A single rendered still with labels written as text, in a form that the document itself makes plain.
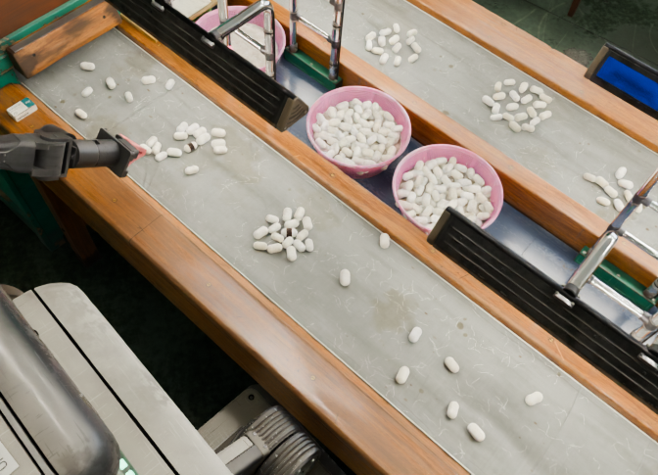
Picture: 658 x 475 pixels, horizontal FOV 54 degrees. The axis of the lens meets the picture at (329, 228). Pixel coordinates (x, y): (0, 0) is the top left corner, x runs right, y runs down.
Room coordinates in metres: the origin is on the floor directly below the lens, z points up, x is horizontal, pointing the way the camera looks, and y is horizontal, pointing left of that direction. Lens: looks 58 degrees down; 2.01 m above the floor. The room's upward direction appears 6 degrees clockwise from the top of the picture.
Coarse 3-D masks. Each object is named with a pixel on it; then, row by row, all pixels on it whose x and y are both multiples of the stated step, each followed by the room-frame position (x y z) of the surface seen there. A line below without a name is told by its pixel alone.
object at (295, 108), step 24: (120, 0) 1.09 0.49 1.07; (144, 0) 1.07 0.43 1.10; (144, 24) 1.04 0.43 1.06; (168, 24) 1.01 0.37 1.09; (192, 24) 0.99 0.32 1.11; (168, 48) 0.99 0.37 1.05; (192, 48) 0.96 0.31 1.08; (216, 48) 0.94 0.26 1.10; (216, 72) 0.91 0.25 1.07; (240, 72) 0.89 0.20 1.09; (264, 72) 0.89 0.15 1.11; (240, 96) 0.87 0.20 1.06; (264, 96) 0.85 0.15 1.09; (288, 96) 0.83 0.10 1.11; (288, 120) 0.81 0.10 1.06
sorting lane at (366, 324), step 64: (64, 64) 1.21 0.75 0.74; (128, 64) 1.23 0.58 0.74; (128, 128) 1.01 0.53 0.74; (192, 192) 0.84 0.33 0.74; (256, 192) 0.86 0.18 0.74; (320, 192) 0.88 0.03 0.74; (256, 256) 0.69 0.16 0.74; (320, 256) 0.70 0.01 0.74; (384, 256) 0.72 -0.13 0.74; (320, 320) 0.55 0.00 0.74; (384, 320) 0.56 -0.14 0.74; (448, 320) 0.58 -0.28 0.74; (384, 384) 0.42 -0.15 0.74; (448, 384) 0.44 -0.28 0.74; (512, 384) 0.45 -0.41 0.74; (576, 384) 0.47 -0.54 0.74; (448, 448) 0.31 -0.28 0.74; (512, 448) 0.32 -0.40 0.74; (576, 448) 0.34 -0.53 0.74; (640, 448) 0.35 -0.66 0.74
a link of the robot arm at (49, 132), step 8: (40, 128) 0.80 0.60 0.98; (48, 128) 0.80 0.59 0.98; (56, 128) 0.80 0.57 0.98; (40, 136) 0.72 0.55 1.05; (48, 136) 0.73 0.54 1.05; (56, 136) 0.74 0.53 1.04; (64, 136) 0.75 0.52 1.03; (72, 136) 0.80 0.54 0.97; (64, 160) 0.72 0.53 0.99; (64, 168) 0.71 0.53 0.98; (64, 176) 0.70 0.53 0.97
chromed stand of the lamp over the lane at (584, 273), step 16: (608, 240) 0.58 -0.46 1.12; (592, 256) 0.55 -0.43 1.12; (576, 272) 0.52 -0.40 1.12; (592, 272) 0.52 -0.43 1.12; (576, 288) 0.48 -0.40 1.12; (608, 288) 0.57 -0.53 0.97; (624, 304) 0.55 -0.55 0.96; (640, 320) 0.52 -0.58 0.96; (656, 320) 0.51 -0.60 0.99; (640, 336) 0.51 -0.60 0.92; (656, 336) 0.42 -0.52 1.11; (656, 352) 0.39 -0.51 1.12; (656, 368) 0.37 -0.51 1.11
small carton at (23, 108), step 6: (18, 102) 1.02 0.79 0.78; (24, 102) 1.02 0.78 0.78; (30, 102) 1.02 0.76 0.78; (12, 108) 1.00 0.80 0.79; (18, 108) 1.00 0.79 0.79; (24, 108) 1.00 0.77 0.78; (30, 108) 1.01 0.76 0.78; (36, 108) 1.02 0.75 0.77; (12, 114) 0.98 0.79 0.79; (18, 114) 0.98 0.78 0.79; (24, 114) 0.99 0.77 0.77; (18, 120) 0.98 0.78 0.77
